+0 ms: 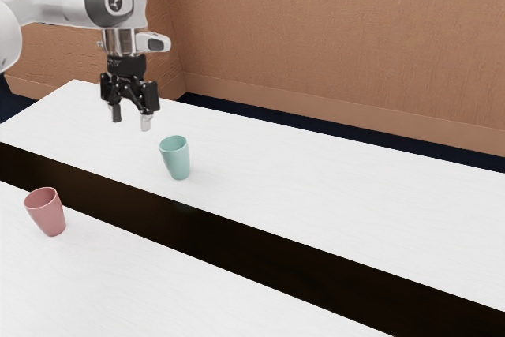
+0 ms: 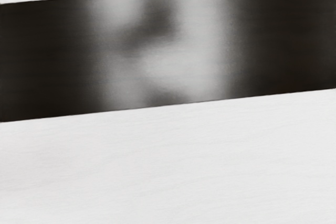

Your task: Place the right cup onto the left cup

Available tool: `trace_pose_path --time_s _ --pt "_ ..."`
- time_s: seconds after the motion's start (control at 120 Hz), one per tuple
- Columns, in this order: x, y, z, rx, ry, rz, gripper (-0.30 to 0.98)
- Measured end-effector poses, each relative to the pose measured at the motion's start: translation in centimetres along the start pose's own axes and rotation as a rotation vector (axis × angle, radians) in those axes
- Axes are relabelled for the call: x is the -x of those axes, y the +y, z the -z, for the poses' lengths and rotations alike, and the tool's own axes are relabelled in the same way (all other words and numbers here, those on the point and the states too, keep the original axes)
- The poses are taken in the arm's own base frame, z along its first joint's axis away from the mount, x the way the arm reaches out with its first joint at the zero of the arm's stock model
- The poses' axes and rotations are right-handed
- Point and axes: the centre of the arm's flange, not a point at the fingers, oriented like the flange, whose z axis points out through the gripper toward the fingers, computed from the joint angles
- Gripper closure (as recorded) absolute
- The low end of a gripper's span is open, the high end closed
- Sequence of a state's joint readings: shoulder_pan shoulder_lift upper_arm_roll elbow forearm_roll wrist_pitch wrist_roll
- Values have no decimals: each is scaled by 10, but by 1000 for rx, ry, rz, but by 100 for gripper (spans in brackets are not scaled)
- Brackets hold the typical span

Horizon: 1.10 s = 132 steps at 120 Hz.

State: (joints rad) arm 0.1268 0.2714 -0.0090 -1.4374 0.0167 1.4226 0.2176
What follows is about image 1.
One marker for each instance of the teal cup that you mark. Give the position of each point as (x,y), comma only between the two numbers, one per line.
(176,157)

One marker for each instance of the pink cup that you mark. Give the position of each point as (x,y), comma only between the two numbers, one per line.
(46,210)

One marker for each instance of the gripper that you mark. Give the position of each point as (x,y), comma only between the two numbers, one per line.
(127,76)

